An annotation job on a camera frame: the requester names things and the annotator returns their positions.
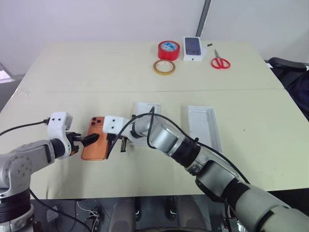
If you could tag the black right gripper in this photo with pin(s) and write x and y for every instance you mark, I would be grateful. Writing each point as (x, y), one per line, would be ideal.
(113, 136)

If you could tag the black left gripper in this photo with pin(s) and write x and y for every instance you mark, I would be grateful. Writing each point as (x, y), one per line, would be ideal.
(72, 141)

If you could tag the orange smartphone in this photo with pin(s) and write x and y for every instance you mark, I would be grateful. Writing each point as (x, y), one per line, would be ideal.
(94, 147)

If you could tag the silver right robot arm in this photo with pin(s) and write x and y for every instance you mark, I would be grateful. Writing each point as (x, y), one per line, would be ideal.
(217, 176)

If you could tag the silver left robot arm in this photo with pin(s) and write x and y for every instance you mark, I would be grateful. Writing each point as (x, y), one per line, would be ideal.
(21, 160)

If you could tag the white phone box base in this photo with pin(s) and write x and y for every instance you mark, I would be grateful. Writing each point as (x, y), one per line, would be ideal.
(147, 108)

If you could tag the white phone box lid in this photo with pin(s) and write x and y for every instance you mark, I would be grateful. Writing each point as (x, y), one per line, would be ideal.
(204, 125)

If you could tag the white printed phone box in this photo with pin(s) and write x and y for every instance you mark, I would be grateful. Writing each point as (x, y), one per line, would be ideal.
(193, 48)

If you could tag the dark grey rounded shape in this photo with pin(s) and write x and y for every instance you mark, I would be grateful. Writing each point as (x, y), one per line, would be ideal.
(123, 215)
(193, 212)

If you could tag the yellow clear tape roll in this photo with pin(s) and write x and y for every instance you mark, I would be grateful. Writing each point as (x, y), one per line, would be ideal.
(164, 67)

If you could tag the red tape roll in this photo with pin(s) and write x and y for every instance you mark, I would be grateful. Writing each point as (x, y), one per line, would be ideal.
(169, 50)

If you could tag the black office chair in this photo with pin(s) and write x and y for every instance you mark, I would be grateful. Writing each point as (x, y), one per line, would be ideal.
(293, 79)

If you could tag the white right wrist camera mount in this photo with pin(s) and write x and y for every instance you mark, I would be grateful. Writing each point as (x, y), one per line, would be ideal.
(113, 124)

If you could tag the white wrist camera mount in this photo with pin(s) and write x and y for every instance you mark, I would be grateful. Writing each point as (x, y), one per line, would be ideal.
(113, 124)
(58, 123)

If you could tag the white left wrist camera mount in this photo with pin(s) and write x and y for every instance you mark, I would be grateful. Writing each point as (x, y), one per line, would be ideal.
(58, 123)

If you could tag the grey metal wall rail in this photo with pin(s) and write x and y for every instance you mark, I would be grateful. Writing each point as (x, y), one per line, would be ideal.
(204, 17)

